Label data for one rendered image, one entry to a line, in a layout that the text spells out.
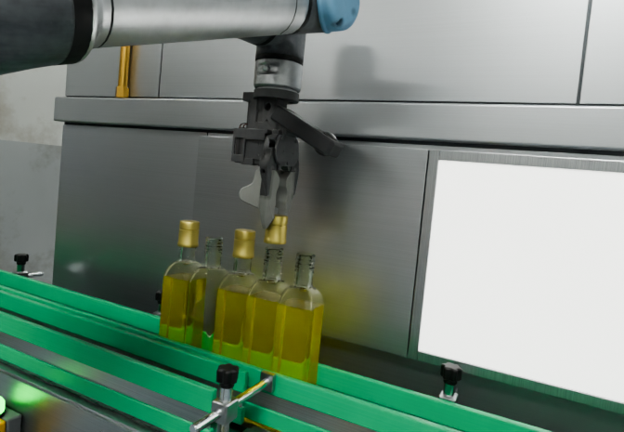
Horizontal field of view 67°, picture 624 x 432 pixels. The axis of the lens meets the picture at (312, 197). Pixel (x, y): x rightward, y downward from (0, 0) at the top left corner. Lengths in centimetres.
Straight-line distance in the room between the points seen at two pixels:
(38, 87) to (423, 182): 386
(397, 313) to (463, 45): 45
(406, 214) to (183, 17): 49
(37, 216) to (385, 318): 381
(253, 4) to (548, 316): 58
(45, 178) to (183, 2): 400
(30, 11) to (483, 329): 69
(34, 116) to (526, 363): 402
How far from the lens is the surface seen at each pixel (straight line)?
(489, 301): 78
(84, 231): 130
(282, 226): 73
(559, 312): 78
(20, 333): 98
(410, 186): 78
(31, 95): 435
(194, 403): 72
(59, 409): 90
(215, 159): 97
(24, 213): 435
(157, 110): 110
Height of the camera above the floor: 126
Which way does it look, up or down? 3 degrees down
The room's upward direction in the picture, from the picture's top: 5 degrees clockwise
